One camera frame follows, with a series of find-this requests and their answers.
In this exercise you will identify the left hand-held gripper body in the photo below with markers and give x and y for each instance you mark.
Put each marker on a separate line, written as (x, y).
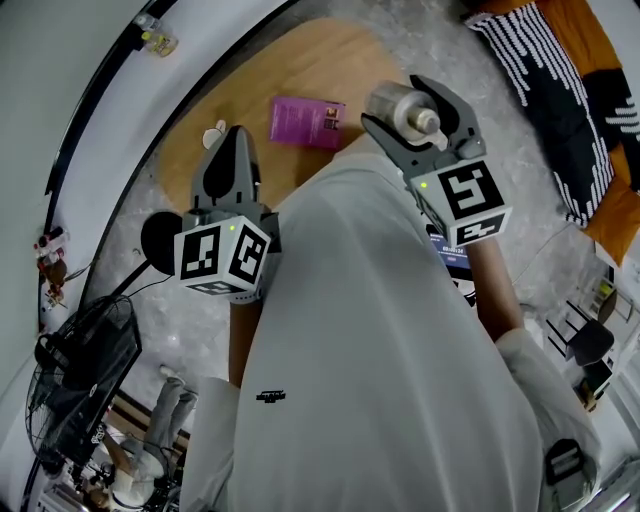
(200, 250)

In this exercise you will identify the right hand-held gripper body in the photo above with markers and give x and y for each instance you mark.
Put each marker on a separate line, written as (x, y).
(470, 195)

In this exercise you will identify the black timer display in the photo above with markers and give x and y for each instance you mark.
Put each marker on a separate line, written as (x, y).
(452, 252)

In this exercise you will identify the brown plush toy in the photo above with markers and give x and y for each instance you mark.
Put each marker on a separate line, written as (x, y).
(55, 275)

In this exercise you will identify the yellow drink bottle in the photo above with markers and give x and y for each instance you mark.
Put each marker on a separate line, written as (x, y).
(161, 44)

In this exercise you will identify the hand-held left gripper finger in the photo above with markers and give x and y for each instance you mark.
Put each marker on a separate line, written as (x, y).
(250, 175)
(198, 195)

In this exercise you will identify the purple book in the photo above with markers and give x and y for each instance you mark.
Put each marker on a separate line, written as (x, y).
(305, 122)

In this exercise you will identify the person's left forearm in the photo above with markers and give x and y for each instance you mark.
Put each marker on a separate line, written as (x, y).
(245, 340)

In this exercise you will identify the person's white t-shirt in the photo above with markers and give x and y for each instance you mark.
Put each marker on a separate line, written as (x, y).
(360, 350)

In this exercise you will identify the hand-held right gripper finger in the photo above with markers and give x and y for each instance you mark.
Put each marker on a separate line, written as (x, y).
(462, 117)
(395, 150)

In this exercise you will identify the black white striped pillow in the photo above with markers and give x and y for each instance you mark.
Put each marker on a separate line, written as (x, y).
(550, 100)

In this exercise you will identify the person's right forearm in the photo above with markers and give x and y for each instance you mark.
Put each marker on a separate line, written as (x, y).
(492, 290)

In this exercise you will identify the orange sofa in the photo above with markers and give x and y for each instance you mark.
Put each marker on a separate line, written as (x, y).
(590, 35)

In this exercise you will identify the clear bottle with label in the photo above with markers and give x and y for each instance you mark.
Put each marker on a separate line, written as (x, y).
(146, 22)

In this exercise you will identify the black monitor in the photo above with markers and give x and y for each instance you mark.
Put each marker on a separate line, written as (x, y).
(100, 380)

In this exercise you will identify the white mug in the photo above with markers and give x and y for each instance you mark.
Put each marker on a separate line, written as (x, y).
(212, 136)

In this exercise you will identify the black router with antennas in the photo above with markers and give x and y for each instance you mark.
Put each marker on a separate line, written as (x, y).
(590, 340)

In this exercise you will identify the wooden coffee table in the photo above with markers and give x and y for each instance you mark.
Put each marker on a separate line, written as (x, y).
(300, 75)

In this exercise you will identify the clear glass jar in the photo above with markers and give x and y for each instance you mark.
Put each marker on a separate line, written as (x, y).
(400, 107)

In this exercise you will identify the black floor stand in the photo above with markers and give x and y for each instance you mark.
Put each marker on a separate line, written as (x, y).
(157, 242)

